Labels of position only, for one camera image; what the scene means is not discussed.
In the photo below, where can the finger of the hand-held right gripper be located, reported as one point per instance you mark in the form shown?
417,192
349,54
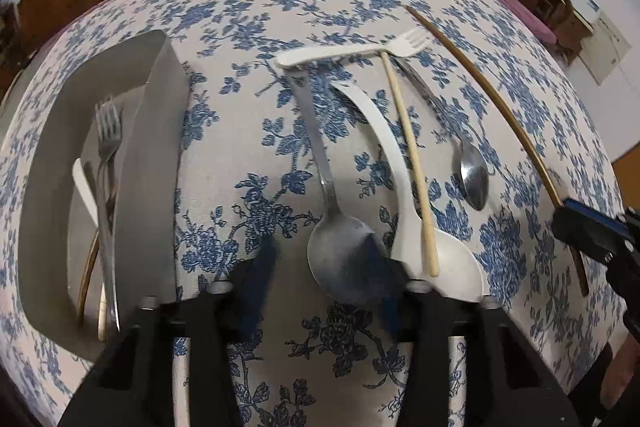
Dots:
585,234
597,213

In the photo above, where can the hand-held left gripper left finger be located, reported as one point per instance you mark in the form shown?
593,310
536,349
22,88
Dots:
260,282

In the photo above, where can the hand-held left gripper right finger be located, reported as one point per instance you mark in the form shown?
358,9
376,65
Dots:
387,302

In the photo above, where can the large metal spoon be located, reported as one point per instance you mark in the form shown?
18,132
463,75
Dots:
340,252

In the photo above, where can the large white plastic spoon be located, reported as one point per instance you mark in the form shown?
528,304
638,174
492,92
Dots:
400,187

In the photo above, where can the small metal spoon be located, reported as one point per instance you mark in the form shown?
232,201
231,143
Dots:
474,179

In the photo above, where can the light wooden chopstick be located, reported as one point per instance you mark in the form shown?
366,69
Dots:
415,167
102,317

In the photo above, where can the dark brown chopstick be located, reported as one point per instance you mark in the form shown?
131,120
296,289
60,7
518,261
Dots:
87,267
500,102

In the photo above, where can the rectangular metal tray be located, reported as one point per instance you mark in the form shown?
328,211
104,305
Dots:
150,157

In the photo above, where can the small white plastic spoon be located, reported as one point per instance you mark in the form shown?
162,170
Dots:
82,182

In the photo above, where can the metal fork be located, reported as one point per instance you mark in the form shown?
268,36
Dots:
116,127
102,132

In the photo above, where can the white plastic fork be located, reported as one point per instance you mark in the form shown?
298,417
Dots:
320,54

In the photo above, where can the person's right forearm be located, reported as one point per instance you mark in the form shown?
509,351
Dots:
622,382

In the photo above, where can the blue floral tablecloth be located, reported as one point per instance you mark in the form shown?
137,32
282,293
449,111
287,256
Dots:
300,357

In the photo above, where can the white device box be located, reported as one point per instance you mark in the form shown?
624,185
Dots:
589,7

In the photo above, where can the wooden side table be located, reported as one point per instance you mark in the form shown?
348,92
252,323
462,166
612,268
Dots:
560,7

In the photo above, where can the purple armchair cushion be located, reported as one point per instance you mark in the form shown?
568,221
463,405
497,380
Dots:
515,7

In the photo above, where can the white wall panel cover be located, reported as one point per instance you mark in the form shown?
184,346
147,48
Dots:
607,49

